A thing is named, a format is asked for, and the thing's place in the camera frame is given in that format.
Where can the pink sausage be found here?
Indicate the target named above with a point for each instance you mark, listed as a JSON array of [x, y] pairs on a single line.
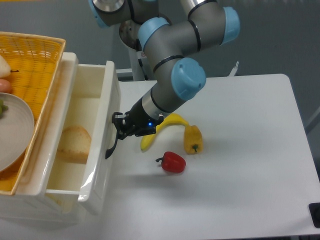
[[5, 86]]

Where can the yellow woven basket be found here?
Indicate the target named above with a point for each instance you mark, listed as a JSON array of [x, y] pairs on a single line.
[[37, 59]]

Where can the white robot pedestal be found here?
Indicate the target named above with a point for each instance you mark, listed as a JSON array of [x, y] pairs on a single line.
[[136, 62]]

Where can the white pear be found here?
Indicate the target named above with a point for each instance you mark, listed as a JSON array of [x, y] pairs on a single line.
[[5, 69]]

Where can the green grapes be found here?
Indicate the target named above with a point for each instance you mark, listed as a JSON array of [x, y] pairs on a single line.
[[3, 107]]

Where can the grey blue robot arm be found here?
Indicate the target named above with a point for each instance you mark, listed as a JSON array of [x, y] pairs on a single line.
[[187, 77]]

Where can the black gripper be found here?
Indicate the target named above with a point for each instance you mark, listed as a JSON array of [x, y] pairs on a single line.
[[135, 122]]

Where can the yellow banana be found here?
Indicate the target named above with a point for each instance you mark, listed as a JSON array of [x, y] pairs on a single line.
[[173, 119]]

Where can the white drawer cabinet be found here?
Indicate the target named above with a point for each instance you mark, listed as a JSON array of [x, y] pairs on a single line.
[[30, 202]]

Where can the red bell pepper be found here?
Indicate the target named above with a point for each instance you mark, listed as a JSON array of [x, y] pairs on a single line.
[[172, 162]]

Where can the bread slice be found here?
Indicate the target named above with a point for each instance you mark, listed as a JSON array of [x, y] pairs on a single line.
[[74, 145]]

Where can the grey ridged plate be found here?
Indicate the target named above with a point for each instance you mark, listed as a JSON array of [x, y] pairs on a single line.
[[16, 129]]

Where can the yellow bell pepper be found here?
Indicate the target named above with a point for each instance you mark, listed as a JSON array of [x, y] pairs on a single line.
[[192, 140]]

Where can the black corner device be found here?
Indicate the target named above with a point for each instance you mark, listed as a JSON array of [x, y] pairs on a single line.
[[314, 209]]

